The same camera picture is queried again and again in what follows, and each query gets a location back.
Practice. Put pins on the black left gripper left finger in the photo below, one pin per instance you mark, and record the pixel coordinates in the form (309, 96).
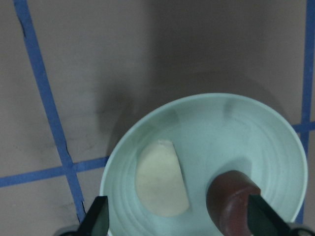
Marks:
(96, 221)

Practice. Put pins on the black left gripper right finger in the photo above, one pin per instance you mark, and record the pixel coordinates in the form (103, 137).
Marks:
(262, 220)

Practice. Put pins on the white bun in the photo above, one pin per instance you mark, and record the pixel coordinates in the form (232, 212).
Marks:
(159, 181)

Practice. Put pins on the brown bun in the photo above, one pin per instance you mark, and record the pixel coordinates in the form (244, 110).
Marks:
(227, 202)

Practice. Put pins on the light green plate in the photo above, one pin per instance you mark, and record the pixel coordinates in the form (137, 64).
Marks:
(212, 133)

